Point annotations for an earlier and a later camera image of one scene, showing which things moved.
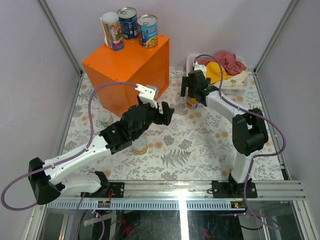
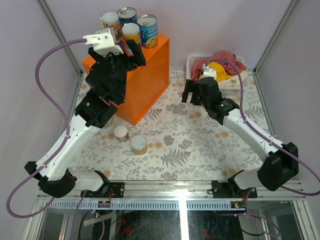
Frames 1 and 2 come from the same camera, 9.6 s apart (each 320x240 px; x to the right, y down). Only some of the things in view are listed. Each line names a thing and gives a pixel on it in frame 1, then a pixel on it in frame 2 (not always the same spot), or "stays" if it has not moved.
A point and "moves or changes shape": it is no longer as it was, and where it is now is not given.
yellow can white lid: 139,146 stays
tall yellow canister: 193,101 moves or changes shape
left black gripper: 164,118 -> 137,60
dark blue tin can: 128,18 stays
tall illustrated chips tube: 113,30 stays
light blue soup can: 148,29 stays
